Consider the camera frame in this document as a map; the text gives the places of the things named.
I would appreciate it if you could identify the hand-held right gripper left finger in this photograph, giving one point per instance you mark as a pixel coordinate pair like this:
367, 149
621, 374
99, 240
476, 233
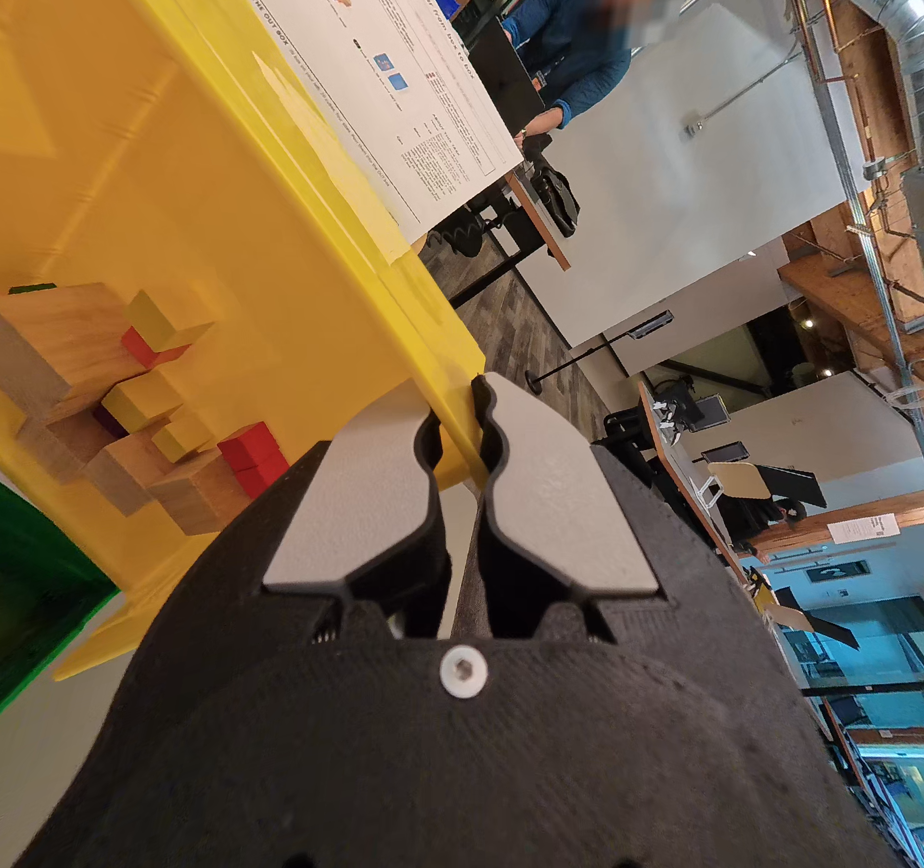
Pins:
346, 507

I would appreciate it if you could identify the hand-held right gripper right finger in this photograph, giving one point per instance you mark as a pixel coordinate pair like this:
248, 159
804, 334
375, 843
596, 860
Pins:
563, 514

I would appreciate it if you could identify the green plastic bin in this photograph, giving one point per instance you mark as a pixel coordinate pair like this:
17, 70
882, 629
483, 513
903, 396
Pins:
43, 579

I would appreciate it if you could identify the pile of wooden cubes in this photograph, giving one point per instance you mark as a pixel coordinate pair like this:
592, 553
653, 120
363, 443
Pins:
72, 333

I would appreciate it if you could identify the yellow plastic bin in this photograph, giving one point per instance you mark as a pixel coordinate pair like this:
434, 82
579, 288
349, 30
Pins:
180, 160

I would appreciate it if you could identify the long grey-topped desk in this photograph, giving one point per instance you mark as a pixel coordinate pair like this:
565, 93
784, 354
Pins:
678, 463

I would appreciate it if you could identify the black floor stand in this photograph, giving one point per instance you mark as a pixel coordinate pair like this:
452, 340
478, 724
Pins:
599, 348

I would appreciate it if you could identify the laptop stand with tan board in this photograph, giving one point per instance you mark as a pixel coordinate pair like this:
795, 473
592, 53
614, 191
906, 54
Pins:
740, 482

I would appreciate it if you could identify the wooden desk with black legs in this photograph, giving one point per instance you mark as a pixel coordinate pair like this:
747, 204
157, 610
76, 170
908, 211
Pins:
541, 222

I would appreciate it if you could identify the black office chair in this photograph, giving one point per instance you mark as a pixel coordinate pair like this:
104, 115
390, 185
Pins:
465, 232

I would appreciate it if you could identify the black bag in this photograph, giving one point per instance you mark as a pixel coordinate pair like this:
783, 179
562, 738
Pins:
557, 200

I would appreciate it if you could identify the printed instruction sheet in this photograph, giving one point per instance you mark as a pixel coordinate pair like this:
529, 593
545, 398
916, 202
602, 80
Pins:
390, 88

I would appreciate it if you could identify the black laptop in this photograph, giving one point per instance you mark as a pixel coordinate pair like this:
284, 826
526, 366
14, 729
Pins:
505, 73

